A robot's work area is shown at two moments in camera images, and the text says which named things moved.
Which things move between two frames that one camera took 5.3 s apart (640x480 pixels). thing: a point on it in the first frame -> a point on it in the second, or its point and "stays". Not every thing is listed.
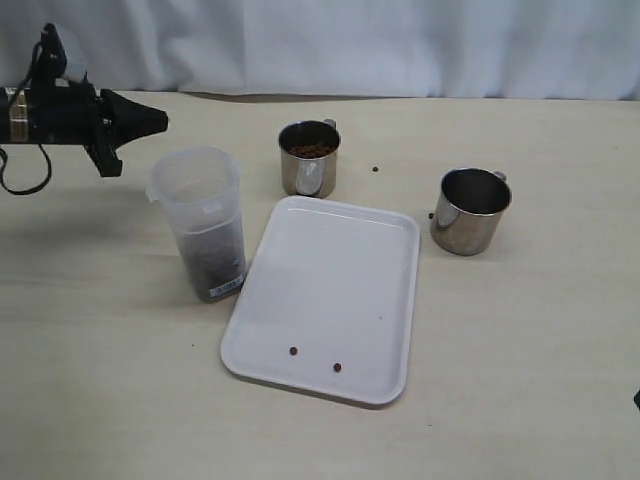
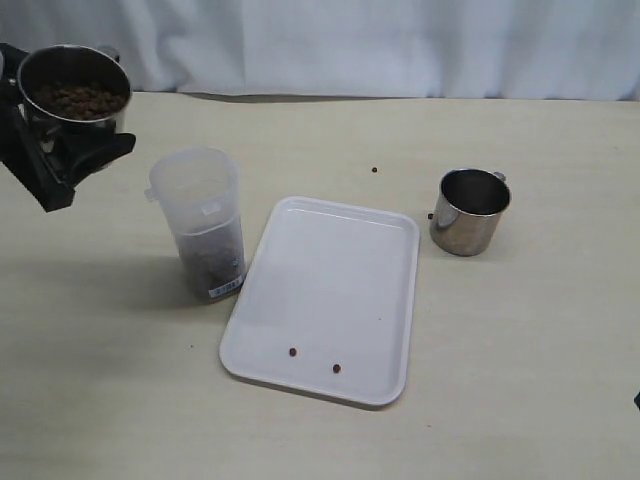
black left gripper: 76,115 -> 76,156
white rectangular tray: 327,300 stays
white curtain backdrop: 577,50 stays
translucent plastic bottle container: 200,188 stays
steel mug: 308,150 -> 73,87
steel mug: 468,209 stays
